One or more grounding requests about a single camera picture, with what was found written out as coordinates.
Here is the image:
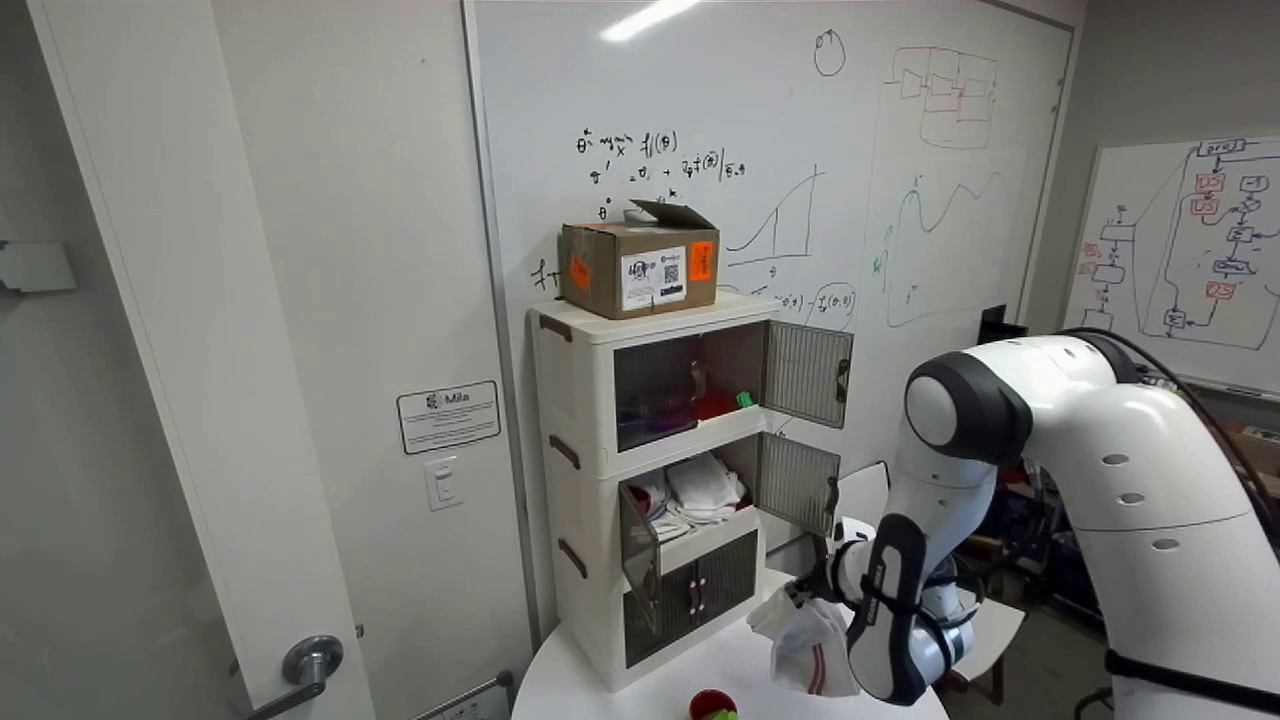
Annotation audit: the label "grey door closer bracket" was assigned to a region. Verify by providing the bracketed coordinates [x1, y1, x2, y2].
[0, 235, 81, 300]

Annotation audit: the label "brown cardboard box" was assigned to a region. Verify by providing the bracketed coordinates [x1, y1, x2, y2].
[557, 198, 725, 325]

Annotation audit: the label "large wall whiteboard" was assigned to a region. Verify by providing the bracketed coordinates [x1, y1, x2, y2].
[457, 0, 1086, 643]

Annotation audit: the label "small whiteboard with diagrams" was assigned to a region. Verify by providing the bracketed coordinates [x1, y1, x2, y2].
[1064, 131, 1280, 398]

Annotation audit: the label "white light switch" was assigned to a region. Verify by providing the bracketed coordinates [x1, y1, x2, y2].
[421, 454, 474, 516]

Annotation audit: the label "white room door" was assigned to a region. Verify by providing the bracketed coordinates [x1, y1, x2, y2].
[25, 0, 383, 720]

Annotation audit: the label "small dark object on table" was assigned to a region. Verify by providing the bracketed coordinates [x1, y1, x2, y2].
[683, 684, 746, 720]

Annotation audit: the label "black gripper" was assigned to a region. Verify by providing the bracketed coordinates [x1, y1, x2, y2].
[813, 532, 879, 633]

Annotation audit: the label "white wall sign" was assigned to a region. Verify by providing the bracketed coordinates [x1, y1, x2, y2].
[392, 375, 504, 461]

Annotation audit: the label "silver door handle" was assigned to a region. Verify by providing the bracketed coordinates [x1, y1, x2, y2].
[245, 633, 348, 720]

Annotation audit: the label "white three-tier cabinet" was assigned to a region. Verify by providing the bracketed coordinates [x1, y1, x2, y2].
[526, 293, 784, 691]

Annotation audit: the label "crumpled white towel blue stripes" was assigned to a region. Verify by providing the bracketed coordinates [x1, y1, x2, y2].
[666, 454, 751, 528]

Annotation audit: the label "dark cluttered shelf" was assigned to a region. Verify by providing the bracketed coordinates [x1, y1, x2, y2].
[986, 454, 1111, 615]

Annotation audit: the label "red item in cabinet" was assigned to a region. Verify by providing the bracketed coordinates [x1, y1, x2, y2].
[677, 358, 737, 424]

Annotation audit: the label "smoky cabinet door with latch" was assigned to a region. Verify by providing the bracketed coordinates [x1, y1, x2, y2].
[766, 320, 855, 431]

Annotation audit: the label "wooden chair with white seat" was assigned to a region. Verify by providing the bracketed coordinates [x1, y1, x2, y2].
[932, 583, 1032, 705]

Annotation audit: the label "closed smoky cabinet door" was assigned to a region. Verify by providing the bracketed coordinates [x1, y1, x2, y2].
[622, 532, 766, 668]

